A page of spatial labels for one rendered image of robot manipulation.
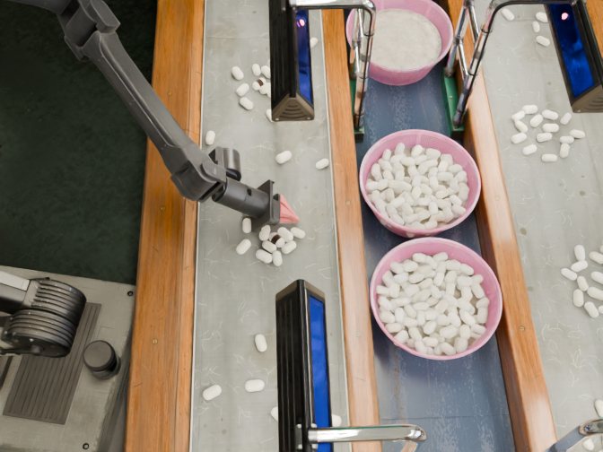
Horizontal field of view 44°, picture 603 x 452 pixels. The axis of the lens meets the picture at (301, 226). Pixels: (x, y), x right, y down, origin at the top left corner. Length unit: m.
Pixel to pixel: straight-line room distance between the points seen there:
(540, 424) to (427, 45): 0.97
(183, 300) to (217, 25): 0.77
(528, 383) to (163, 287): 0.74
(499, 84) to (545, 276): 0.51
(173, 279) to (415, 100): 0.77
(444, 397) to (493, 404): 0.10
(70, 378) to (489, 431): 0.94
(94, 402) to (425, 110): 1.05
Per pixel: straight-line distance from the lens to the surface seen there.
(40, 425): 1.81
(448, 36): 1.95
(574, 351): 1.59
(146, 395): 1.47
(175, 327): 1.50
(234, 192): 1.48
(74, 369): 1.83
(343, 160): 1.67
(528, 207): 1.71
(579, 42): 1.53
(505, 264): 1.60
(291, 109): 1.36
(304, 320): 1.11
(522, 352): 1.53
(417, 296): 1.56
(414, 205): 1.67
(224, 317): 1.52
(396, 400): 1.54
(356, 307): 1.50
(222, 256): 1.58
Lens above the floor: 2.15
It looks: 61 degrees down
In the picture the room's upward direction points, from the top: 1 degrees clockwise
